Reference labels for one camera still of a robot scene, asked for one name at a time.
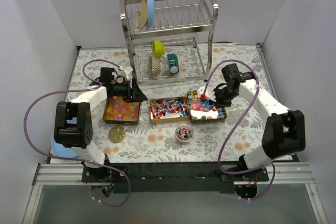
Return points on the beige wooden plate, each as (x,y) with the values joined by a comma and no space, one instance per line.
(142,15)

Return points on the gold tin with lollipops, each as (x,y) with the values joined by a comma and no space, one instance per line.
(169,110)

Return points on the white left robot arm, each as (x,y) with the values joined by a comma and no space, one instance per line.
(73,123)

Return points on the green bowl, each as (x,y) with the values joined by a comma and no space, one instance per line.
(158,49)

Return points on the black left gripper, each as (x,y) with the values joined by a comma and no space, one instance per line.
(133,89)

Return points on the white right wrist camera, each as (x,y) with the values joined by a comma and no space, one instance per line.
(209,94)

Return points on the tin with star candies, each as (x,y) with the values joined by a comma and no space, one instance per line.
(204,112)

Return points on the gold round jar lid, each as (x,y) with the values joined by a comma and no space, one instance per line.
(117,134)

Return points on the tin with gummy candies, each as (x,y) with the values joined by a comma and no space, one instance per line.
(117,111)

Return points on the patterned ceramic bowl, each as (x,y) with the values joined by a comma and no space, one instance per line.
(154,66)

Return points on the teal mug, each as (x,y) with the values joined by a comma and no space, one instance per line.
(174,63)

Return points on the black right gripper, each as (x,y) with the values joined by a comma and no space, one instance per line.
(218,96)

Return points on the clear glass jar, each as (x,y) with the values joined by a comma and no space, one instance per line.
(184,133)

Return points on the floral tablecloth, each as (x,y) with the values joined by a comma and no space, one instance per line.
(147,142)

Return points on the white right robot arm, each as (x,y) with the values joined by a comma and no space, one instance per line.
(284,133)

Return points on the aluminium frame rail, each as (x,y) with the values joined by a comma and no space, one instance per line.
(175,193)

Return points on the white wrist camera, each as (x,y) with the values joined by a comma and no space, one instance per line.
(126,72)
(209,94)

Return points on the steel dish rack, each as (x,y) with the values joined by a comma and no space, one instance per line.
(185,27)

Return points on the light blue plate on table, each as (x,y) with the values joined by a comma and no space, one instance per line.
(61,151)

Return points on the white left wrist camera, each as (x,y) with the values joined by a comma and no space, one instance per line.
(126,72)

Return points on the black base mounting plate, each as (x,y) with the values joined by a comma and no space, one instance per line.
(165,177)

